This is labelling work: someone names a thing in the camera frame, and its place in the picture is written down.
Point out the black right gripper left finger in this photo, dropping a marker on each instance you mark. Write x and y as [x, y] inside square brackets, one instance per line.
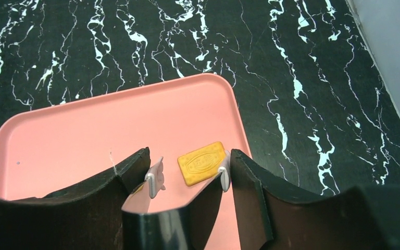
[85, 215]

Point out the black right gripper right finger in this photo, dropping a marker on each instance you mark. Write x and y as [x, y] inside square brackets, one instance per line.
[275, 214]

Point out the pink serving tray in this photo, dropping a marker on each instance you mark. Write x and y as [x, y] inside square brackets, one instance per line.
[49, 149]

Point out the orange biscuit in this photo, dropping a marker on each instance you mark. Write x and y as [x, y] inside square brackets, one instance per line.
[201, 164]

